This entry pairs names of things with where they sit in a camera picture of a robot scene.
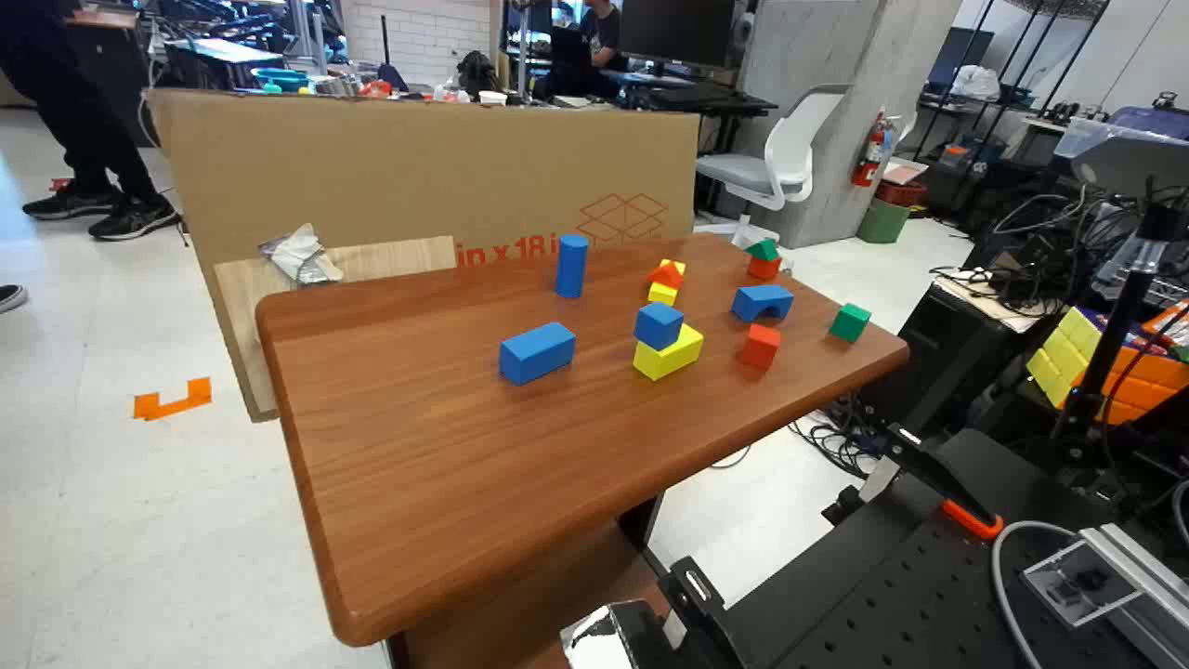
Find orange cube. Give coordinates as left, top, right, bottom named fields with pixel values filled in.
left=736, top=319, right=783, bottom=371

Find blue rectangular block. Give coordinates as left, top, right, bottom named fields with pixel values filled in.
left=494, top=319, right=581, bottom=389

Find blue cube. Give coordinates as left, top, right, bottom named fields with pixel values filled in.
left=633, top=300, right=689, bottom=352

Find tall blue block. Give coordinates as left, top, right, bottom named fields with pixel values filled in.
left=554, top=231, right=596, bottom=300

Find yellow L-shaped block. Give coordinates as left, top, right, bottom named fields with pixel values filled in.
left=628, top=325, right=711, bottom=385

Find blue arch block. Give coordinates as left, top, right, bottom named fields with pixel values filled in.
left=730, top=281, right=799, bottom=326

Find large cardboard box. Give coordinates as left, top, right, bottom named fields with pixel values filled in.
left=149, top=86, right=705, bottom=300

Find green cube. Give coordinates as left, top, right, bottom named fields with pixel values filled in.
left=825, top=300, right=872, bottom=351

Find white office chair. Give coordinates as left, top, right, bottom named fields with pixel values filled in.
left=695, top=86, right=846, bottom=217

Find crumpled clear plastic bag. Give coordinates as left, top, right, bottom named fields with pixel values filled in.
left=257, top=221, right=351, bottom=291

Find green bin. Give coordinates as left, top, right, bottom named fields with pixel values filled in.
left=854, top=197, right=916, bottom=250

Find black computer monitor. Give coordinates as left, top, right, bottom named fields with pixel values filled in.
left=617, top=0, right=752, bottom=73

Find red fire extinguisher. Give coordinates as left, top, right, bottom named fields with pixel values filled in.
left=846, top=107, right=903, bottom=192

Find red box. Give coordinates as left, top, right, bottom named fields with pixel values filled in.
left=872, top=156, right=932, bottom=213

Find light wooden board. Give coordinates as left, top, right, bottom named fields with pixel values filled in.
left=213, top=231, right=461, bottom=425

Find black tool with orange grip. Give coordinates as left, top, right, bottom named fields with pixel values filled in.
left=881, top=429, right=1010, bottom=546

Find orange tape floor mark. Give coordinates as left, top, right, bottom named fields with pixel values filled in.
left=129, top=374, right=217, bottom=425

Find yellow sticky note pad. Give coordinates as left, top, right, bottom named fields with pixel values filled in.
left=1022, top=306, right=1109, bottom=414

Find black sneaker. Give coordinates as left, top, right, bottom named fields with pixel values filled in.
left=19, top=179, right=106, bottom=227
left=85, top=192, right=185, bottom=247

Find orange box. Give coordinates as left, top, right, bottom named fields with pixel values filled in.
left=1090, top=307, right=1189, bottom=433

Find person's black trousers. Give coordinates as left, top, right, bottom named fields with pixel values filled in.
left=0, top=0, right=165, bottom=210

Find floor cable bundle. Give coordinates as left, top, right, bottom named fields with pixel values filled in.
left=794, top=402, right=916, bottom=483

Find wooden table pedestal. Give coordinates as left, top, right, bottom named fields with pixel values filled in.
left=385, top=516, right=677, bottom=669

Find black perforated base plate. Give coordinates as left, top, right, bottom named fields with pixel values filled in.
left=711, top=425, right=1189, bottom=669

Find white cable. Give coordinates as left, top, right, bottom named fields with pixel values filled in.
left=990, top=516, right=1084, bottom=669

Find black camera stand pole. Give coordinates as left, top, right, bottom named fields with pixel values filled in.
left=1047, top=197, right=1181, bottom=478

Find aluminium rail with label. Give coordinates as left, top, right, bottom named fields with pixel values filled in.
left=1022, top=519, right=1189, bottom=669

